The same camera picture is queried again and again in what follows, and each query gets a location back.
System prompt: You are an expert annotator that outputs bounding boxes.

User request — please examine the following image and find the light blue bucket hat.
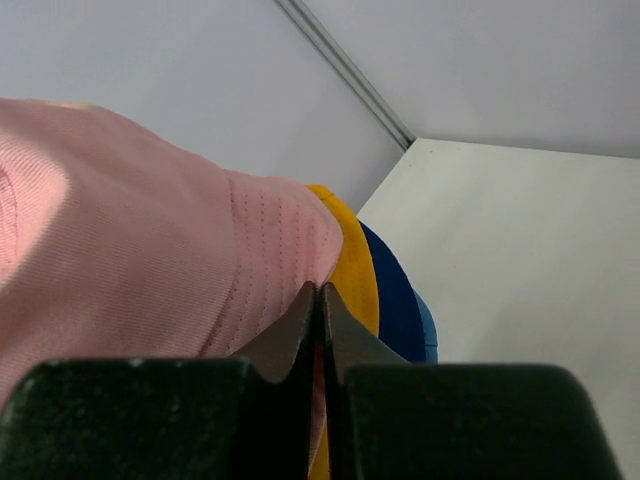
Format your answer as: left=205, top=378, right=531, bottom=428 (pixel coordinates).
left=414, top=291, right=439, bottom=364

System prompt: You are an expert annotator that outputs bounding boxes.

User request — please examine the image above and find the pink hat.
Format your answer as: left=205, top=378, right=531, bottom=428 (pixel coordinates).
left=1, top=99, right=343, bottom=412

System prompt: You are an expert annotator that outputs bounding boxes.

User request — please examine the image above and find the yellow bucket hat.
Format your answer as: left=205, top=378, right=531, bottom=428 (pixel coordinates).
left=308, top=185, right=380, bottom=480

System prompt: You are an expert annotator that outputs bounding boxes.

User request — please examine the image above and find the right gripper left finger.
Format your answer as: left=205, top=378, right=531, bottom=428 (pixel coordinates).
left=1, top=284, right=316, bottom=479

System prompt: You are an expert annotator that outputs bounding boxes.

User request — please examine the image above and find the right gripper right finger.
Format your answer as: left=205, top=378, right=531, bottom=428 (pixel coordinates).
left=322, top=285, right=621, bottom=479

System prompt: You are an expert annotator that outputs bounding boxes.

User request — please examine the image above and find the dark blue bucket hat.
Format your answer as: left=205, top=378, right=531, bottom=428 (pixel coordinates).
left=360, top=223, right=427, bottom=362

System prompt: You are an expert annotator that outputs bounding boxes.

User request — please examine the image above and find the left aluminium frame post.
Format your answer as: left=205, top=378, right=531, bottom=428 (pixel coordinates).
left=274, top=0, right=416, bottom=151

